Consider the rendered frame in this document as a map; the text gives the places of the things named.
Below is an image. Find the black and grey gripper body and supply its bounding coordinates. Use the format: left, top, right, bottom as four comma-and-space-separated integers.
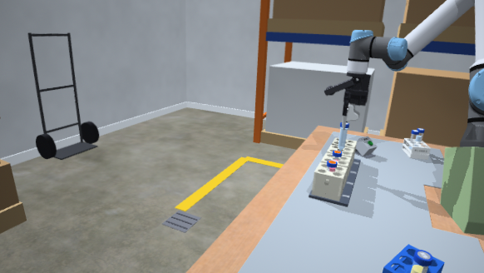
344, 72, 371, 106

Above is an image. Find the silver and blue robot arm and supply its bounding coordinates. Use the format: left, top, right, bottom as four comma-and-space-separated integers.
347, 0, 484, 147

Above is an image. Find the blue tube rack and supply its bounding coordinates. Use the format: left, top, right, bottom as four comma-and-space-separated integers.
383, 244, 444, 273

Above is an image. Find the grey flat mat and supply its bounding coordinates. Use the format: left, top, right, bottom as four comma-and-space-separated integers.
238, 132, 484, 273

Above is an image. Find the light grey tube rack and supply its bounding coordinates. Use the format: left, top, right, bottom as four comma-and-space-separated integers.
402, 138, 431, 160

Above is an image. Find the grey sloped desk with green button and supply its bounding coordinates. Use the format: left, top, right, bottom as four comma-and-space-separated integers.
355, 136, 378, 158

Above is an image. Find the white bucket adapter with holes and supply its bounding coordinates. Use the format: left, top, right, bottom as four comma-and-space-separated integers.
327, 145, 354, 174
321, 152, 351, 167
311, 162, 347, 201
332, 137, 357, 164

